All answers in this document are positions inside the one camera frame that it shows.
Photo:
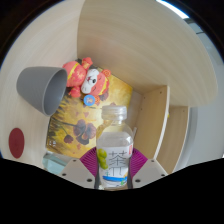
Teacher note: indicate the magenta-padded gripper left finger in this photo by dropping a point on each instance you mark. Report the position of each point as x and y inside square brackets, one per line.
[78, 171]

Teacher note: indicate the flat round red coaster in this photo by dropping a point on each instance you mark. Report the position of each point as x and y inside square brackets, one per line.
[16, 142]

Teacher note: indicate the red plush toy figure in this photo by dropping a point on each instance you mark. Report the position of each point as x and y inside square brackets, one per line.
[88, 80]

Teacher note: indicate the clear plastic drink bottle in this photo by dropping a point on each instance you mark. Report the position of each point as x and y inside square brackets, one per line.
[115, 146]

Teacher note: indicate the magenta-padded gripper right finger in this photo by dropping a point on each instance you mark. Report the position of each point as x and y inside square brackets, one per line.
[148, 171]

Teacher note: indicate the teal vase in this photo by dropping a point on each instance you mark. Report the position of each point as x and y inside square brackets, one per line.
[55, 161]

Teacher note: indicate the grey mug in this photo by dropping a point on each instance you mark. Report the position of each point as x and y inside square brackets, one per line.
[40, 86]

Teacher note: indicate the yellow poppy flower painting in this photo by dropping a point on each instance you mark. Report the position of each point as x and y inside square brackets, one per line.
[83, 130]

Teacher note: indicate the light wooden shelf unit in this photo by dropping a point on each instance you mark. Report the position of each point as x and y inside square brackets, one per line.
[156, 126]

